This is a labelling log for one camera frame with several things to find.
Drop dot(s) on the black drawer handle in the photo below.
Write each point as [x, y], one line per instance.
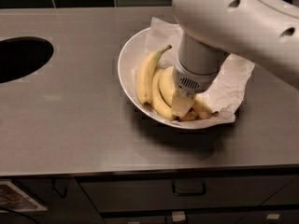
[188, 188]

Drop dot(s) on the dark round sink opening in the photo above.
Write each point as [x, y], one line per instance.
[22, 56]

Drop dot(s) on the white label tag centre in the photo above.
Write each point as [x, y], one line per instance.
[178, 217]

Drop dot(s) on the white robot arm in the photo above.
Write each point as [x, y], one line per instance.
[265, 32]

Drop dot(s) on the white ceramic bowl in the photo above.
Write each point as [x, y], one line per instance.
[129, 59]

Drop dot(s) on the grey cabinet door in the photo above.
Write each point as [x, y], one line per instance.
[76, 208]

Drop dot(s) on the framed picture lower left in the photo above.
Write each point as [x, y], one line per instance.
[14, 198]

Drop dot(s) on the grey drawer front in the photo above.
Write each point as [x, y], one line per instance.
[156, 195]

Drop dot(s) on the black cabinet door handle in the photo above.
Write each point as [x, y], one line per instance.
[59, 186]

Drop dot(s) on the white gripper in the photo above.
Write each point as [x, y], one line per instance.
[191, 80]

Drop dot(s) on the white label tag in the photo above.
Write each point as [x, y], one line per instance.
[178, 217]
[273, 217]

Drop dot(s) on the white label tag right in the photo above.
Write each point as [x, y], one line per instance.
[273, 217]

